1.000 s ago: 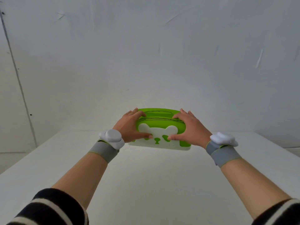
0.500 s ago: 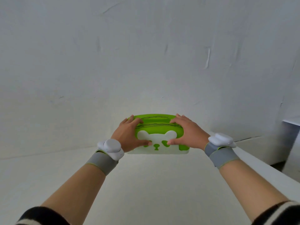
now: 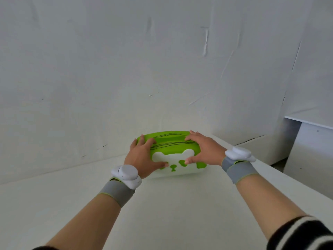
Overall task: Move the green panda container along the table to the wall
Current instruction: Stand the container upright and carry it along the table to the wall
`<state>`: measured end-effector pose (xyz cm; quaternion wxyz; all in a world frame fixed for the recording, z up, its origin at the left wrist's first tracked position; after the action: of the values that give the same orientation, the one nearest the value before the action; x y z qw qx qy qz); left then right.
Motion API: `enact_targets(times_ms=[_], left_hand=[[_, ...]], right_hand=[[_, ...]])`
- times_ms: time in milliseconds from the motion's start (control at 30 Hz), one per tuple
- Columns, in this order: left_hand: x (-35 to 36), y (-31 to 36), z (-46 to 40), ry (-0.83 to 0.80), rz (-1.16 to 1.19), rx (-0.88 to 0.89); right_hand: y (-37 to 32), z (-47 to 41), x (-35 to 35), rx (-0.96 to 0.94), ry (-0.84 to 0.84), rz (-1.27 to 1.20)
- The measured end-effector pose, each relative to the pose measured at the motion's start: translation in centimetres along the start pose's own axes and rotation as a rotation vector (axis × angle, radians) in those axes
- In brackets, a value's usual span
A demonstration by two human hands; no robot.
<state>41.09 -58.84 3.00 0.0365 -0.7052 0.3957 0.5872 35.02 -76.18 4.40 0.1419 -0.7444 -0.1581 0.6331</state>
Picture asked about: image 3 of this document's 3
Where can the black white striped sweater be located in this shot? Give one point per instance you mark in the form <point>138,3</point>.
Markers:
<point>301,235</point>

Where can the white right wrist tracker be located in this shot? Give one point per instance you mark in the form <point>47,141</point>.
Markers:
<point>240,153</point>

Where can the person's right forearm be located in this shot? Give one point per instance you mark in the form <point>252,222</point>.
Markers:
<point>268,203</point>

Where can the person's left hand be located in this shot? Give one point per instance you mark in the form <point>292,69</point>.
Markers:
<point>140,160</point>

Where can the white left wrist tracker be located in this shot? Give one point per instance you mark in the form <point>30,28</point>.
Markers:
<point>127,174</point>

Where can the grey wristband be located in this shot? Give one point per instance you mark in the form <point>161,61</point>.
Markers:
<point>117,191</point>
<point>240,170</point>

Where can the white wrist tracker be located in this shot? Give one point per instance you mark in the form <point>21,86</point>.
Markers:
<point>240,153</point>
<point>127,174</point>

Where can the white side table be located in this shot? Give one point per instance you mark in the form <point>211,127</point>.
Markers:
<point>309,158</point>

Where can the grey left wristband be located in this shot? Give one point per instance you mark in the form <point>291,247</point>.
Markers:
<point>117,191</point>

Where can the grey right wristband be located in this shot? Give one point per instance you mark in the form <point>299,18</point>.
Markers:
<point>240,170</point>

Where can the person's right hand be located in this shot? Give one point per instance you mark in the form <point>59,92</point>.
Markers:
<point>209,152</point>

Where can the person's left forearm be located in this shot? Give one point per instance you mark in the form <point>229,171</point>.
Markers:
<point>88,223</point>

